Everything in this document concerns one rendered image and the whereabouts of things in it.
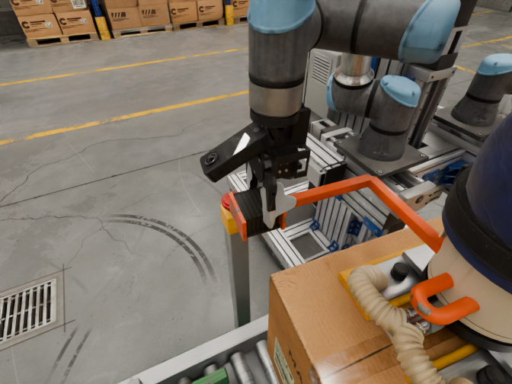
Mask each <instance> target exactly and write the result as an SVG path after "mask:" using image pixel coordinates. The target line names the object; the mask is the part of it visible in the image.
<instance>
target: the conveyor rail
mask: <svg viewBox="0 0 512 384"><path fill-rule="evenodd" d="M267 332H268V315H265V316H263V317H261V318H259V319H256V320H254V321H252V322H250V323H248V324H246V325H243V326H241V327H240V328H236V329H235V330H233V331H230V332H228V333H226V334H224V335H222V336H219V337H217V338H215V339H213V340H211V341H208V342H206V343H205V344H201V345H200V346H198V347H195V348H194V349H191V350H189V351H187V352H185V353H182V354H180V355H178V356H176V357H173V358H171V359H170V360H167V361H165V362H163V363H160V364H159V365H157V366H154V367H152V368H150V369H148V370H145V371H143V372H141V373H139V374H136V375H135V376H132V377H131V378H129V379H126V380H124V381H122V382H119V383H117V384H127V383H128V382H130V381H132V380H134V379H137V378H139V379H140V380H141V381H142V384H177V381H178V380H179V379H181V378H184V377H185V376H189V377H190V378H191V379H195V378H197V377H198V376H201V375H203V374H204V373H203V371H204V370H205V369H206V368H207V367H208V366H211V365H213V364H217V365H218V366H221V365H222V366H223V365H224V364H226V363H228V362H230V360H229V359H230V357H231V356H232V355H233V354H235V353H238V352H243V354H246V353H248V352H250V351H252V350H254V346H255V345H256V343H258V342H259V341H262V340H266V341H267Z"/></svg>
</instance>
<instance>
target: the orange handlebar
mask: <svg viewBox="0 0 512 384"><path fill-rule="evenodd" d="M365 187H368V188H369V189H370V190H371V191H372V192H373V193H374V194H375V195H376V196H377V197H378V198H379V199H380V200H381V201H382V202H383V203H384V204H385V205H386V206H387V207H388V208H389V209H391V210H392V211H393V212H394V213H395V214H396V215H397V216H398V217H399V218H400V219H401V220H402V221H403V222H404V223H405V224H406V225H407V226H408V227H409V228H410V229H411V230H412V231H413V232H414V233H415V234H416V235H417V236H418V237H419V238H420V239H421V240H422V241H423V242H424V243H425V244H426V245H427V246H428V247H429V248H430V249H431V250H432V251H434V252H435V253H436V254H437V252H438V251H439V250H440V248H441V245H442V243H443V240H444V238H443V237H441V238H440V237H439V233H438V232H437V231H436V230H435V229H433V228H432V227H431V226H430V225H429V224H428V223H427V222H425V221H424V220H423V219H422V218H421V217H420V216H419V215H418V214H417V213H416V212H415V211H414V210H413V209H412V208H411V207H410V206H408V205H407V204H406V203H405V202H404V201H403V200H402V199H401V198H399V197H398V196H397V195H396V194H395V193H394V192H393V191H392V190H390V189H389V188H388V187H387V186H386V185H385V184H384V183H383V182H381V180H380V179H378V177H376V176H372V177H370V176H369V175H368V174H365V175H361V176H358V177H355V178H350V179H347V180H343V181H339V182H335V183H332V184H327V185H324V186H321V187H316V188H312V189H309V190H304V191H301V192H298V193H294V194H290V196H293V197H295V198H296V205H295V206H294V207H298V206H302V205H305V204H308V203H313V202H316V201H319V200H324V199H327V198H330V197H335V196H337V195H341V194H345V193H349V192H351V191H355V190H359V189H362V188H365ZM294 207H293V208H294ZM451 287H453V279H452V277H451V276H450V275H449V274H448V273H443V274H440V275H438V276H435V277H432V278H430V279H428V280H425V281H423V282H420V283H418V284H417V285H415V286H414V287H412V288H411V292H410V300H411V304H412V306H413V307H414V310H415V311H416V312H417V313H418V314H419V315H420V316H421V317H422V318H423V319H425V320H427V321H428V322H430V323H432V324H435V325H448V324H450V323H452V322H455V321H457V320H459V319H461V318H463V317H465V316H467V315H470V314H472V313H473V312H477V311H478V310H479V309H480V306H479V304H478V303H477V302H476V301H475V300H474V299H472V298H470V297H467V296H465V297H463V298H461V299H458V300H456V301H455V302H452V303H450V304H448V305H445V306H443V307H440V308H435V307H433V306H432V305H431V304H430V303H429V302H428V300H427V298H428V297H430V296H433V295H435V294H437V293H440V292H443V291H444V290H448V289H449V288H451Z"/></svg>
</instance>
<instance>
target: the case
mask: <svg viewBox="0 0 512 384"><path fill-rule="evenodd" d="M426 222H427V223H428V224H429V225H430V226H431V227H432V228H433V229H435V230H436V231H437V232H438V233H439V234H440V233H441V232H442V230H443V228H444V227H443V222H442V216H439V217H437V218H434V219H430V220H428V221H426ZM422 242H423V241H422V240H421V239H420V238H419V237H418V236H417V235H416V234H415V233H414V232H413V231H412V230H411V229H410V228H409V227H408V228H405V229H402V230H399V231H397V232H393V233H390V234H388V235H384V236H381V237H379V238H375V239H373V240H370V241H368V242H364V243H361V244H358V245H355V246H353V247H350V248H346V249H344V250H341V251H337V252H335V253H332V254H329V255H326V256H324V257H321V258H317V259H315V260H312V261H308V262H306V263H304V264H300V265H297V266H295V267H291V268H288V269H286V270H282V271H280V272H277V273H275V274H271V276H270V295H269V313H268V332H267V351H268V353H269V356H270V359H271V362H272V364H273V366H274V369H275V372H276V374H277V378H278V379H279V382H280V384H408V382H407V381H406V379H405V370H404V369H402V368H401V362H400V361H398V360H397V356H398V355H397V354H396V353H395V352H394V345H393V343H392V341H391V339H390V338H389V336H388V335H387V334H386V332H385V331H383V329H382V328H381V326H380V325H375V322H374V321H373V320H372V321H370V322H368V321H367V320H366V319H365V318H364V316H363V314H362V313H361V311H360V310H359V309H358V307H357V305H356V304H355V302H354V301H353V300H352V298H351V297H350V295H349V293H348V291H347V290H346V289H345V287H344V285H343V284H342V282H341V281H340V280H339V278H338V275H339V273H340V272H341V271H344V270H348V269H351V268H352V267H356V266H359V265H361V264H365V263H367V262H370V261H373V260H376V259H378V258H381V257H384V256H386V255H389V254H392V253H395V252H397V251H401V250H403V249H406V248H409V247H411V246H414V245H417V244H420V243H422ZM468 343H469V342H468V341H465V340H464V339H462V338H460V337H459V336H458V335H456V334H454V333H453V332H452V331H451V330H449V329H448V328H447V327H446V326H445V327H443V328H442V329H440V330H439V331H435V332H434V333H430V334H428V335H426V336H424V341H423V346H424V347H423V349H424V350H426V353H425V354H426V355H428V356H429V361H433V360H436V359H437V358H439V357H442V356H443V355H445V354H448V353H449V352H451V351H453V350H455V349H457V348H459V347H461V346H463V345H465V344H468Z"/></svg>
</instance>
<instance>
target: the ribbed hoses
mask: <svg viewBox="0 0 512 384"><path fill-rule="evenodd" d="M347 285H348V289H349V291H350V292H351V295H352V297H353V298H354V300H355V301H356V302H357V305H359V306H361V309H362V310H363V311H365V314H366V315H368V316H369V317H370V320H373V321H374V322H375V325H380V326H381V328H382V329H383V331H390V332H391V333H392V334H393V336H392V343H393V345H394V352H395V353H396V354H397V355H398V356H397V360H398V361H400V362H401V368H402V369H404V370H405V375H406V376H408V377H409V382H410V383H412V384H474V383H473V382H471V381H470V380H468V379H466V378H463V377H458V376H457V377H454V378H452V379H451V380H450V381H449V382H448V383H446V380H445V379H441V374H440V373H438V372H437V368H436V367H433V362H432V361H429V356H428V355H426V354H425V353H426V350H424V349H423V347H424V346H423V341H424V336H423V334H422V332H421V330H420V329H419V328H417V327H416V326H414V325H411V324H410V323H407V314H406V311H405V310H404V309H403V308H401V307H400V308H398V307H395V306H393V307H392V304H389V301H387V300H386V298H385V297H383V296H382V294H381V293H380V292H382V291H384V290H385V289H386V288H387V287H388V285H389V278H388V277H387V276H386V274H385V273H383V271H382V270H380V269H379V268H378V267H374V266H373V265H363V266H361V267H357V268H356V269H353V270H352V271H351V272H350V276H349V277H348V278H347Z"/></svg>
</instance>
